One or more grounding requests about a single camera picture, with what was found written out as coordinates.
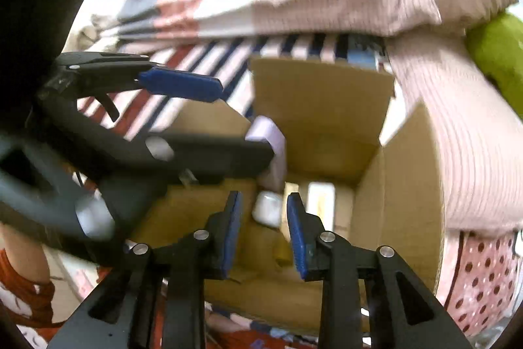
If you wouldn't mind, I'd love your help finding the white earbuds case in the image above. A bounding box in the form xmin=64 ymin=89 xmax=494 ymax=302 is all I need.
xmin=252 ymin=191 xmax=283 ymax=228

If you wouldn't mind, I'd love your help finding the pink striped blanket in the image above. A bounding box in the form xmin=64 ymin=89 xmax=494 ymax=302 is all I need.
xmin=196 ymin=0 xmax=523 ymax=235

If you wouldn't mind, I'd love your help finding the red and blue striped sheet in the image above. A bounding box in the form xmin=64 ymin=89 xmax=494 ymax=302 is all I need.
xmin=76 ymin=31 xmax=393 ymax=141

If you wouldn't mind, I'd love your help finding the brown cardboard box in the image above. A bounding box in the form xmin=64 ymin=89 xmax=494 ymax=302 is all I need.
xmin=133 ymin=55 xmax=447 ymax=335

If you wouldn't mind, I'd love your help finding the light blue box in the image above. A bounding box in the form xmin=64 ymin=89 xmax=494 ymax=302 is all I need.
xmin=346 ymin=33 xmax=387 ymax=69

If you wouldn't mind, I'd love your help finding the green pillow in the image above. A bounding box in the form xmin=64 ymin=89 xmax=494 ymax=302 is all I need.
xmin=465 ymin=11 xmax=523 ymax=110

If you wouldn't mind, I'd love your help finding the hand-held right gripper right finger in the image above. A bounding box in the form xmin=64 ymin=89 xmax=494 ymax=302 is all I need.
xmin=286 ymin=192 xmax=475 ymax=349

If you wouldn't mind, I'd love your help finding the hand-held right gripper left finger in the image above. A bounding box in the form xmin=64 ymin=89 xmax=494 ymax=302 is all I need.
xmin=47 ymin=191 xmax=246 ymax=349

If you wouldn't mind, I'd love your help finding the person's left forearm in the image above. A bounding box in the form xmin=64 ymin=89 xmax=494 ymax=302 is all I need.
xmin=0 ymin=224 xmax=56 ymax=329

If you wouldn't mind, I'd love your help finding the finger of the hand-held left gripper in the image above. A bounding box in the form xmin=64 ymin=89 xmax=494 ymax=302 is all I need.
xmin=53 ymin=52 xmax=224 ymax=121
xmin=39 ymin=87 xmax=275 ymax=211

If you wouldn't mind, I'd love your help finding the pink polka dot cloth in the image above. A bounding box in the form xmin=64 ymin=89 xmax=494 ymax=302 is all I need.
xmin=436 ymin=230 xmax=519 ymax=337

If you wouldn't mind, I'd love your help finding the small lavender box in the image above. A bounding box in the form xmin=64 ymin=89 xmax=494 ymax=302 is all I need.
xmin=245 ymin=116 xmax=287 ymax=193

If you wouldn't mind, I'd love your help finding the white and yellow packet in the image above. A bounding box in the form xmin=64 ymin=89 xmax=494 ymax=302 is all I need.
xmin=306 ymin=181 xmax=336 ymax=232

